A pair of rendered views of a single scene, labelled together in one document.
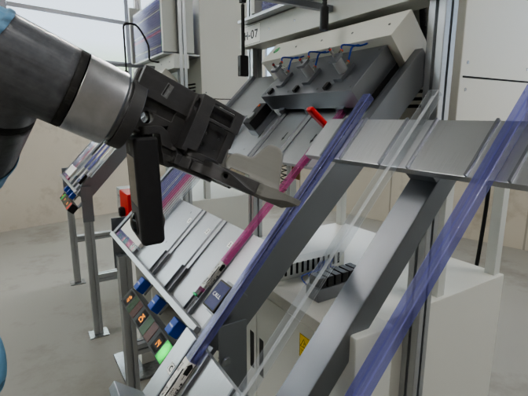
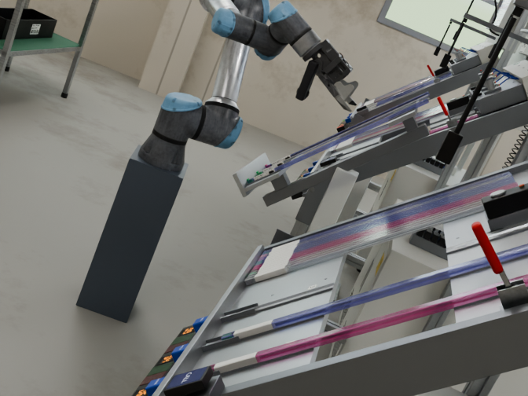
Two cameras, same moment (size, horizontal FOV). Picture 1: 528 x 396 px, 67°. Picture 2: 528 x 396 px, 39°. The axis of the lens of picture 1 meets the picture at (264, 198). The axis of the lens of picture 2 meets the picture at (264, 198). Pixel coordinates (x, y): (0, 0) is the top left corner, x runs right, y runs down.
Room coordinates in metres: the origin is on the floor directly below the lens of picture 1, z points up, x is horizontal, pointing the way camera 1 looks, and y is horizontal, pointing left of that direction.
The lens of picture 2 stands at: (-1.24, -1.16, 1.26)
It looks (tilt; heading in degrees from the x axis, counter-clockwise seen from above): 17 degrees down; 37
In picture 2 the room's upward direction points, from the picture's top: 23 degrees clockwise
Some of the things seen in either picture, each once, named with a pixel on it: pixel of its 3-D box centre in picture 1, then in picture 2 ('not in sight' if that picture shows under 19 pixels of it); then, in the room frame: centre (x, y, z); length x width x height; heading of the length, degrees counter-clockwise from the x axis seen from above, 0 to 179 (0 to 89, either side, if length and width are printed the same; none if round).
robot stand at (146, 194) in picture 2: not in sight; (132, 233); (0.37, 0.52, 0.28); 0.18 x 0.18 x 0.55; 45
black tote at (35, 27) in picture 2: not in sight; (17, 23); (1.00, 2.65, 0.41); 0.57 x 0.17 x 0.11; 32
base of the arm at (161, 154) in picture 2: not in sight; (165, 147); (0.37, 0.52, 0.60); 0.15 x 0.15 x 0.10
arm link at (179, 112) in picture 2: not in sight; (180, 115); (0.38, 0.52, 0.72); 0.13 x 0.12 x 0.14; 151
